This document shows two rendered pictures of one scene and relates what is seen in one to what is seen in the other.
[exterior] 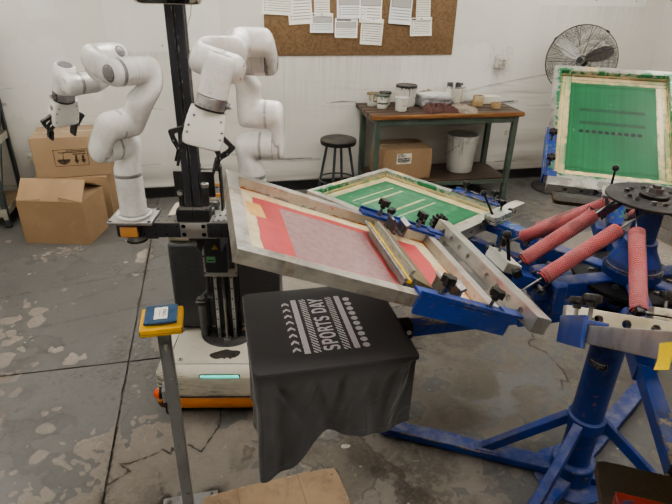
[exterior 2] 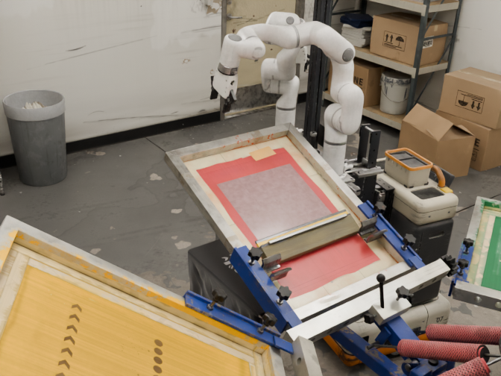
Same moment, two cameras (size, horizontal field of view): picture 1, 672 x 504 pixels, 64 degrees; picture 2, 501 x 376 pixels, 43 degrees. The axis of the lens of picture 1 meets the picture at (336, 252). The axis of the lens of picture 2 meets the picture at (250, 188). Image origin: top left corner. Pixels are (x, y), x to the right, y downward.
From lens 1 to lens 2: 1.92 m
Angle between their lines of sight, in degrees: 58
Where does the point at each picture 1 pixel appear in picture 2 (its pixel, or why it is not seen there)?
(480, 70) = not seen: outside the picture
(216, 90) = (222, 59)
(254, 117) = (333, 93)
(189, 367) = not seen: hidden behind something
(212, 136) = (221, 87)
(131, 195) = (278, 121)
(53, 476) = not seen: hidden behind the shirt
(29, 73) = (486, 18)
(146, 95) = (283, 54)
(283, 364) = (206, 257)
